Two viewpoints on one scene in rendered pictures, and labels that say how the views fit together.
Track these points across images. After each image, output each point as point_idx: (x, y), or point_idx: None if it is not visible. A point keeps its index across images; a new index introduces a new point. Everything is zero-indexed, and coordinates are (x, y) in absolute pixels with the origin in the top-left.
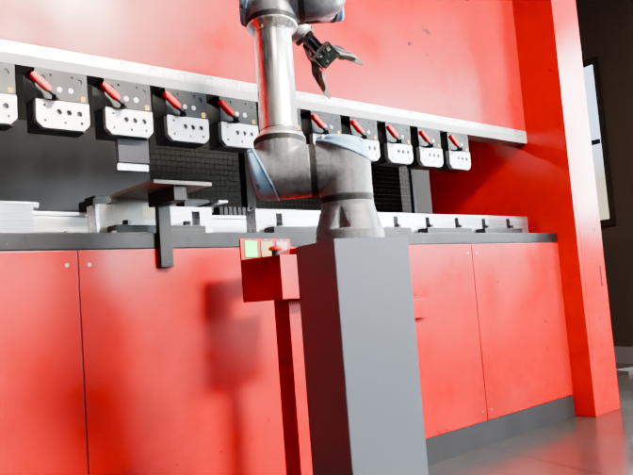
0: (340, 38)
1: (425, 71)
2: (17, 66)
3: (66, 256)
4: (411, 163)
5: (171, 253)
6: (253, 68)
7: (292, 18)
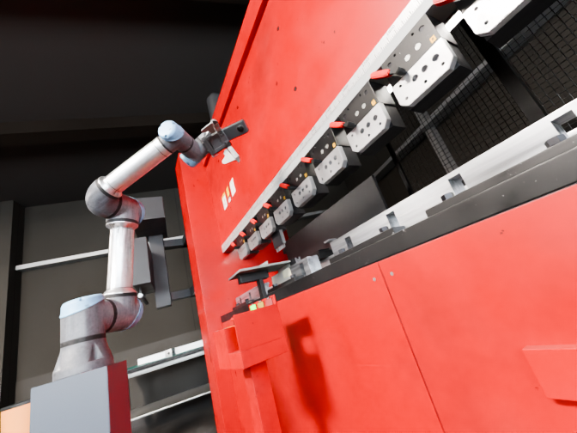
0: (342, 1)
1: None
2: (245, 228)
3: None
4: None
5: None
6: (295, 135)
7: (106, 223)
